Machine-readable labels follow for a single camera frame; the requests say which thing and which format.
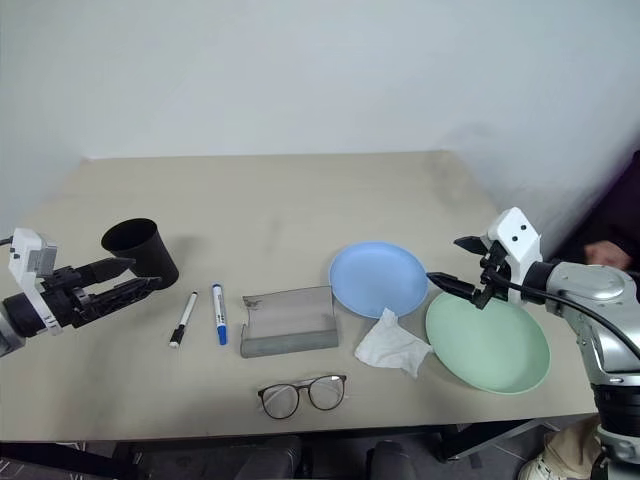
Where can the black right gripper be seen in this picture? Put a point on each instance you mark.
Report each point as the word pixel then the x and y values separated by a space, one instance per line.
pixel 492 280

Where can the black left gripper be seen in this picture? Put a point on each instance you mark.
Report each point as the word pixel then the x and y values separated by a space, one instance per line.
pixel 70 300

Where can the thin black white marker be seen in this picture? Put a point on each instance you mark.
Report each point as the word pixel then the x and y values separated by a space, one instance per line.
pixel 184 320

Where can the green round plate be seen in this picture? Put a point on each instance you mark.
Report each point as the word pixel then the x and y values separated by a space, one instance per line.
pixel 490 350

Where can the blue white whiteboard marker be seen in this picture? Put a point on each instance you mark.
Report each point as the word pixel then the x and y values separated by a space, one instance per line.
pixel 219 312

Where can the white tissue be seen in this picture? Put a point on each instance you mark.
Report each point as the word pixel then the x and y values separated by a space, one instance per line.
pixel 390 347

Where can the grey glasses case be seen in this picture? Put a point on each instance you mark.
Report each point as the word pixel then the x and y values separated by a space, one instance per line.
pixel 290 315

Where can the dark brown round glasses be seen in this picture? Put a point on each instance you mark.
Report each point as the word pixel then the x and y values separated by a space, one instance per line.
pixel 261 400

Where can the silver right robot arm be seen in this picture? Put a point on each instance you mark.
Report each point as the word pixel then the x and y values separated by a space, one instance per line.
pixel 590 282

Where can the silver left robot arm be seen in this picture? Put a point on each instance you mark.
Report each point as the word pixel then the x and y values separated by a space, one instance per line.
pixel 7 332

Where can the bystander bare hand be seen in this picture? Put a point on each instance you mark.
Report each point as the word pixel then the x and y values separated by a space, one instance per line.
pixel 607 252

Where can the black plastic cup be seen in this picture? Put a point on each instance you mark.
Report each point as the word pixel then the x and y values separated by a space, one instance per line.
pixel 150 255

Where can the blue round plate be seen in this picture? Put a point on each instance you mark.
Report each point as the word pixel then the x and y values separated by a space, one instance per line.
pixel 375 277

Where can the bystander dark clothing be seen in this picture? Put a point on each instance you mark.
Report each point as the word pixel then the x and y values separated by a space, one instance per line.
pixel 625 200

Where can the dark rounded padded shape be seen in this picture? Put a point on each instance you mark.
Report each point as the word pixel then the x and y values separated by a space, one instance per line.
pixel 220 457
pixel 402 460

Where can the bystander beige trouser leg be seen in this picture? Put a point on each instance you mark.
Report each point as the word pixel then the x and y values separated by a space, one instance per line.
pixel 570 445

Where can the bystander pale shoe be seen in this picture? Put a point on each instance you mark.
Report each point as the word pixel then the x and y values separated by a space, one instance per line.
pixel 536 469

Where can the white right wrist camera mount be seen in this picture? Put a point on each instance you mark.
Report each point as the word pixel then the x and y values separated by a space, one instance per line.
pixel 520 240

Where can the black metal table frame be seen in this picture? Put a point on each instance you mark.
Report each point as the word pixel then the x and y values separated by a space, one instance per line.
pixel 490 440

